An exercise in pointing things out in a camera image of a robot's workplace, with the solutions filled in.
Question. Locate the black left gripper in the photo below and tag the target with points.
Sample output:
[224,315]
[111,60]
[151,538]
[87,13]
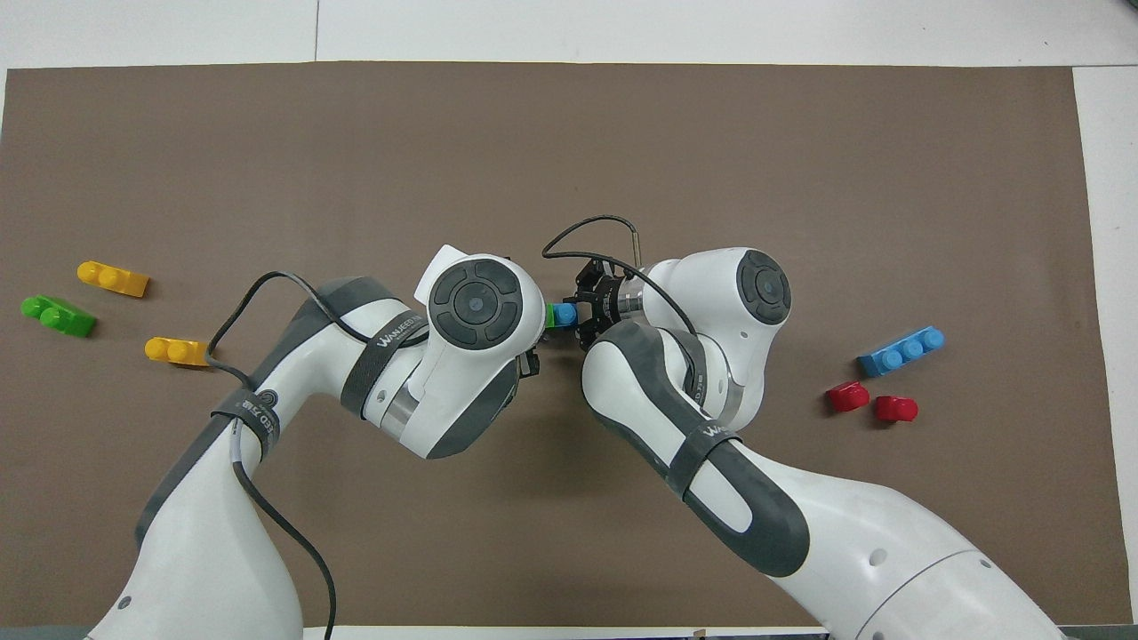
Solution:
[532,363]

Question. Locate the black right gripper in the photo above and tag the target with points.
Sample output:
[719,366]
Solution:
[609,304]

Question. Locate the blue toy block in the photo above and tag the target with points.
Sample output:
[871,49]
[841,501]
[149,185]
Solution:
[901,350]
[565,313]

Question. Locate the green toy block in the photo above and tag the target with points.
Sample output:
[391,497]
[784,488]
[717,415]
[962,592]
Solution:
[549,316]
[58,316]

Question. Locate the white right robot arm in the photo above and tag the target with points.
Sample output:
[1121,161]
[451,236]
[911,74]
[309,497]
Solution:
[756,498]

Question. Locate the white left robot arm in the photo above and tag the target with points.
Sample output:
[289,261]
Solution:
[267,498]

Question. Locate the red toy block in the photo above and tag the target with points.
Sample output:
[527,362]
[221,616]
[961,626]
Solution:
[847,396]
[895,408]

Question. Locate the yellow toy block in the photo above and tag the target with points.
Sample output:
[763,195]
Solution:
[111,278]
[178,351]

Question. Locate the brown table mat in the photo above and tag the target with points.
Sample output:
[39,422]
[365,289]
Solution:
[569,133]

